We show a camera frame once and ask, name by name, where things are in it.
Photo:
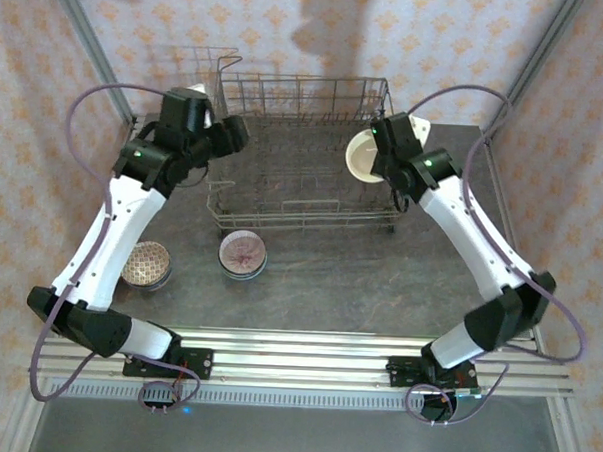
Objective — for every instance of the plain white bowl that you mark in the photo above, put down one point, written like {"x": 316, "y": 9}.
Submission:
{"x": 359, "y": 158}

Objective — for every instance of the purple line pattern bowl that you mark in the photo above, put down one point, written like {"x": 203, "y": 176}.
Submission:
{"x": 243, "y": 251}

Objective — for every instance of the brown lattice pattern bowl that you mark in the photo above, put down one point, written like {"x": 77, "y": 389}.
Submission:
{"x": 147, "y": 262}

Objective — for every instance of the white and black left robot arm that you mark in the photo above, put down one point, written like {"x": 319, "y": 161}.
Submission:
{"x": 106, "y": 237}

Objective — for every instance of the small green circuit board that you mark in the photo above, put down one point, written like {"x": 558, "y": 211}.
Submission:
{"x": 469, "y": 392}

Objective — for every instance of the grey metal panel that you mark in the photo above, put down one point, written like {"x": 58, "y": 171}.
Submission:
{"x": 292, "y": 436}

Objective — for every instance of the aluminium frame post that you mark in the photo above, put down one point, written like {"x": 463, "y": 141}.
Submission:
{"x": 535, "y": 61}
{"x": 92, "y": 41}

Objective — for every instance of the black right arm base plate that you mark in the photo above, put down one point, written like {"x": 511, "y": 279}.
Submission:
{"x": 400, "y": 365}

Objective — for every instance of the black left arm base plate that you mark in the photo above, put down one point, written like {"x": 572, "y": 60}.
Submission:
{"x": 198, "y": 356}

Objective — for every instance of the aluminium mounting rail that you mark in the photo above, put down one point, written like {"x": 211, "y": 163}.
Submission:
{"x": 296, "y": 356}

